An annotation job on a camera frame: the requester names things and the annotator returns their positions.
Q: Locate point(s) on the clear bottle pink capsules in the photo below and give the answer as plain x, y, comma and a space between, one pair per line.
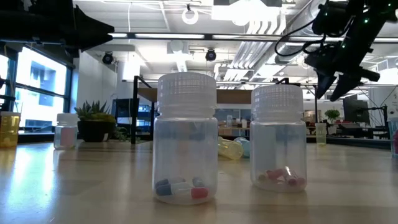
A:
278, 140

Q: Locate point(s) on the succulent plant black pot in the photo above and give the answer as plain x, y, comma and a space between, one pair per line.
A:
94, 130

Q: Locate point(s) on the black ceiling spotlight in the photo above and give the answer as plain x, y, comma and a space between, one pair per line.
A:
211, 55
107, 58

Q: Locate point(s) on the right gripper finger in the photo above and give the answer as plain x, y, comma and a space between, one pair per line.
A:
324, 82
345, 87

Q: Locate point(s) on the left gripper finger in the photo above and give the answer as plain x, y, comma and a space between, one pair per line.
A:
93, 40
90, 23

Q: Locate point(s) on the teal translucent bottle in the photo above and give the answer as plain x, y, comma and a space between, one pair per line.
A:
246, 147

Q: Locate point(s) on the black aluminium table frame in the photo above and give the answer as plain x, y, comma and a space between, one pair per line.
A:
357, 142

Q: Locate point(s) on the black ceiling light track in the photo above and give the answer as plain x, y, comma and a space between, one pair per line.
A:
131, 35

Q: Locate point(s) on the dark wall screen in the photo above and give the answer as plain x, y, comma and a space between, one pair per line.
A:
122, 109

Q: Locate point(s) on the black computer monitor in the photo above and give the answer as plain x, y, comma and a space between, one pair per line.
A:
356, 110

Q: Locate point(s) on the clear bottle blue red capsules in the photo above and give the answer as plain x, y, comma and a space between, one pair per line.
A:
185, 140

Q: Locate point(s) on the green background plant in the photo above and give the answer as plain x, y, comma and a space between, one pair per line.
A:
332, 114

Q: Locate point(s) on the purple bottle white cap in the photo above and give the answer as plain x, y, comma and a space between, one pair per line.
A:
394, 137

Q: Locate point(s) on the yellow translucent bottle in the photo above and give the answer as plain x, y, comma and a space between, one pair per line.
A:
230, 150
320, 135

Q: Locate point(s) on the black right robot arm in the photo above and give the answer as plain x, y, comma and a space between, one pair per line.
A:
363, 31

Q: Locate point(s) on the clear bottle pink label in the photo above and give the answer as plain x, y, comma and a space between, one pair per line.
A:
66, 133

